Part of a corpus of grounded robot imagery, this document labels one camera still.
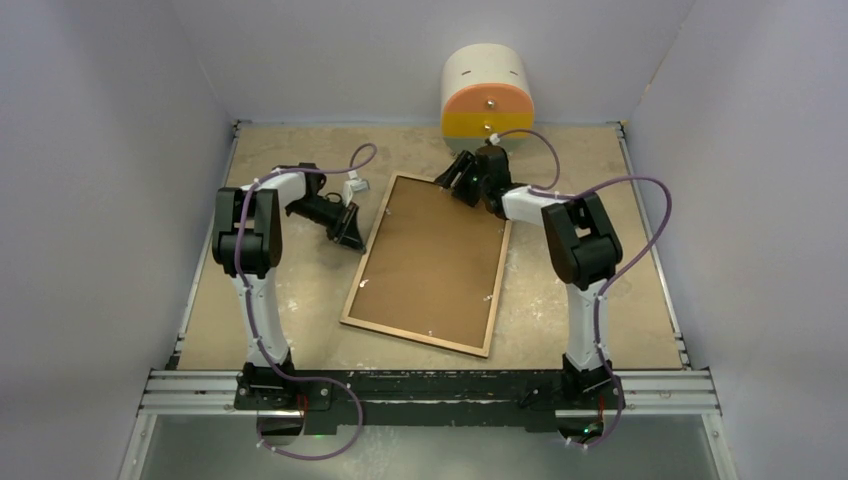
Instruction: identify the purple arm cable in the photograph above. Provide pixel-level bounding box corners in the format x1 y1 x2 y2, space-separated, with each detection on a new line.
235 142 379 462
486 128 674 452

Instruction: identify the small round drawer cabinet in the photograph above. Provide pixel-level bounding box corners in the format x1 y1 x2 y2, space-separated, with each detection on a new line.
440 43 535 153

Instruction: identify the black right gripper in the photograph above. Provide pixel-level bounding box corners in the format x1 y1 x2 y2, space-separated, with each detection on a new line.
435 150 490 208

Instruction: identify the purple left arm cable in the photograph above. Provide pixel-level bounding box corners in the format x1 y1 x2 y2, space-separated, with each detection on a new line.
235 142 379 462

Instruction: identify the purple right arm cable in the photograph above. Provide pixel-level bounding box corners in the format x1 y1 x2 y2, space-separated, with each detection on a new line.
486 128 674 452

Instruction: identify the aluminium rail frame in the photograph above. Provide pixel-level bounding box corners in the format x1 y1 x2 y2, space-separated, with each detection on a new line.
117 120 740 480

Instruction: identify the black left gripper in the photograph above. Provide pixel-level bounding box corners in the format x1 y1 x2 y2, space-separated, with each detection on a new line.
287 197 366 254

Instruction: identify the wooden picture frame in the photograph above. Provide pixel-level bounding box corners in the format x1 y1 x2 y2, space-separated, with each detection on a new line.
339 170 514 360

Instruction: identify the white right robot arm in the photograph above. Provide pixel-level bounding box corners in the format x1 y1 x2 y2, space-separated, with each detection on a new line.
434 145 623 407

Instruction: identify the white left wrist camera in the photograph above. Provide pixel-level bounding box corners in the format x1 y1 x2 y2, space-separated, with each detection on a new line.
341 170 370 205

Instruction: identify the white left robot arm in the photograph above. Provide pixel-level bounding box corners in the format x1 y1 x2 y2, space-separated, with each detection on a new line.
211 163 366 410

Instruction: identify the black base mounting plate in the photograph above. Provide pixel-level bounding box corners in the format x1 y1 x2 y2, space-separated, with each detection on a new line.
233 369 624 437

